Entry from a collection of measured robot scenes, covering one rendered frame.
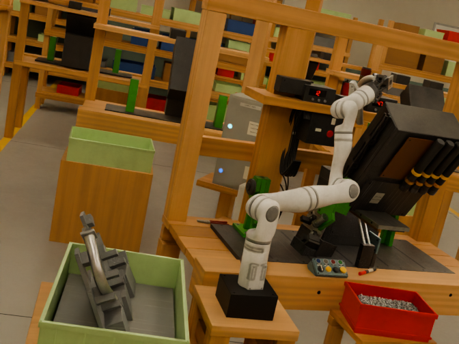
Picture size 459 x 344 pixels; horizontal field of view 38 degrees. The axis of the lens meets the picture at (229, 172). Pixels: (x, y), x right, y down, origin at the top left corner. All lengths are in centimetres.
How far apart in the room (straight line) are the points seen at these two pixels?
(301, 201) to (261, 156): 78
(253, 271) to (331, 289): 56
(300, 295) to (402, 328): 42
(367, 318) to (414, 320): 19
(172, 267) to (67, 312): 46
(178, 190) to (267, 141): 48
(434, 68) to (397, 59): 61
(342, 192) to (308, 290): 47
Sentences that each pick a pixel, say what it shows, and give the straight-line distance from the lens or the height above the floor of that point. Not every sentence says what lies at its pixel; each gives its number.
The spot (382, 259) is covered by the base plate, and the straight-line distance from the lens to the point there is 324.
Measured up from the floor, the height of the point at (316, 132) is 141.
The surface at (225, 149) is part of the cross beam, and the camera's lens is 320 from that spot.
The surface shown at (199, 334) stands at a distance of 252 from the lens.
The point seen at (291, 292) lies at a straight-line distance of 277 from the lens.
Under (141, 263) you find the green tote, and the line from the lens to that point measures 249.
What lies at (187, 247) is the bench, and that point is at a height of 88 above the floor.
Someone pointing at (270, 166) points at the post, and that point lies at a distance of 321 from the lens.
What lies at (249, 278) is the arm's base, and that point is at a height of 98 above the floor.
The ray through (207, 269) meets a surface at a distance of 260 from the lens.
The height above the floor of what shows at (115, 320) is 92.
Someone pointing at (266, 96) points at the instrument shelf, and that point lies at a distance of 299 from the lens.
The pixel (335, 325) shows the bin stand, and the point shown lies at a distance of 280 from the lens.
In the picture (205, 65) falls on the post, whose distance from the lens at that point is 300.
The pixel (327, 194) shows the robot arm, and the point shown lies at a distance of 252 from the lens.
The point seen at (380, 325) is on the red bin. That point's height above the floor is 85.
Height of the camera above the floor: 187
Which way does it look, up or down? 13 degrees down
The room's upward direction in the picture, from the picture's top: 12 degrees clockwise
